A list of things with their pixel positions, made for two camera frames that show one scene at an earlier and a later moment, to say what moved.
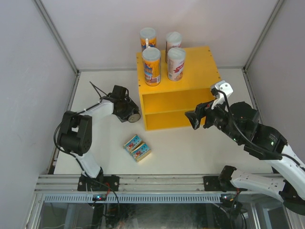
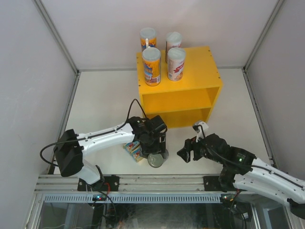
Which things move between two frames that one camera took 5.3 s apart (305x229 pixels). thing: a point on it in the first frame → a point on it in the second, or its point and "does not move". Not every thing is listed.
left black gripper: (131, 107) → (159, 147)
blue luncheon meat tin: (141, 152) does not move
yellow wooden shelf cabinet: (163, 107) does not move
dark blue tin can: (135, 117) → (157, 160)
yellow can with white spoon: (151, 57) does not move
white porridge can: (176, 57) does not move
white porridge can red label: (174, 40) does not move
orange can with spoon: (147, 38) does not move
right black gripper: (203, 108) → (192, 144)
